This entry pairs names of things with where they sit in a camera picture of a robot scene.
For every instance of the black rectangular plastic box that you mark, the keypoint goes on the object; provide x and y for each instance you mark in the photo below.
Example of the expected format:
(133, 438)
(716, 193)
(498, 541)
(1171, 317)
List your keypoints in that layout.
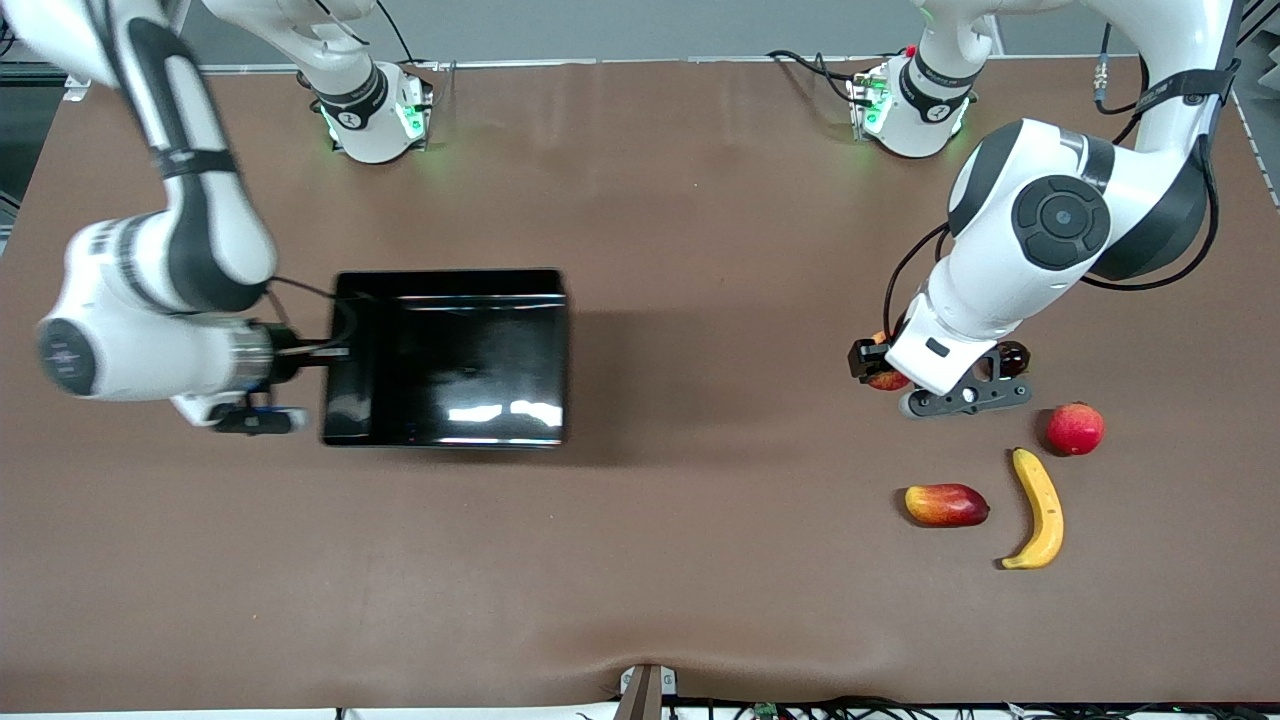
(450, 360)

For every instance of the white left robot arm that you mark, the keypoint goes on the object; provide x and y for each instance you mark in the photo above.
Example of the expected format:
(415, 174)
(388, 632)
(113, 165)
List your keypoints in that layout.
(1060, 215)

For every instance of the dark purple plum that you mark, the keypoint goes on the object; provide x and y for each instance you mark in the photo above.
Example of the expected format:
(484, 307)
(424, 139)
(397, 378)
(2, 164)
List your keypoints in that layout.
(1014, 355)

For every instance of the red yellow apple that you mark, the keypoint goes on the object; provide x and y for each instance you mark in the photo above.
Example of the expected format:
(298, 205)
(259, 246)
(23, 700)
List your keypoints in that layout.
(888, 380)

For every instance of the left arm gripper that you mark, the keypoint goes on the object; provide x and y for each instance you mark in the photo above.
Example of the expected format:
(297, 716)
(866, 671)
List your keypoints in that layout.
(862, 359)

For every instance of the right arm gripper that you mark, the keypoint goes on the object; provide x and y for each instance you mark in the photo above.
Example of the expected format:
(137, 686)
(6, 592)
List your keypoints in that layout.
(287, 354)

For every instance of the red yellow mango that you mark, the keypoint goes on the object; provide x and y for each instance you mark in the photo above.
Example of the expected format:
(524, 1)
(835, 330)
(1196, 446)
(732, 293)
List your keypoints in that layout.
(946, 505)

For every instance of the brown table cover mat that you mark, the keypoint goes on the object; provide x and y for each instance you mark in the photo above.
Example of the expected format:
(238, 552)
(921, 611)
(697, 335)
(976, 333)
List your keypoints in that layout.
(700, 560)

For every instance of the grey table edge bracket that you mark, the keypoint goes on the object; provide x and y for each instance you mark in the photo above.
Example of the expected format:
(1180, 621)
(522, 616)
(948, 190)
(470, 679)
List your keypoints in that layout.
(646, 690)

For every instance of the aluminium frame corner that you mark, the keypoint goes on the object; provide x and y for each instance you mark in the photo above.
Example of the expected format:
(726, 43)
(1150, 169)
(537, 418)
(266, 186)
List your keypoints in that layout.
(1265, 60)

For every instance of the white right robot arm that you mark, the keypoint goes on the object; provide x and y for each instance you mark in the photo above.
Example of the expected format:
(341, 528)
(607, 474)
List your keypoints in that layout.
(210, 230)

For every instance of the yellow banana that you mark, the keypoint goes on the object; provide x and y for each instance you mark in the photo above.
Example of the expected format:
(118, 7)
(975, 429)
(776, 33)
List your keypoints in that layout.
(1045, 510)

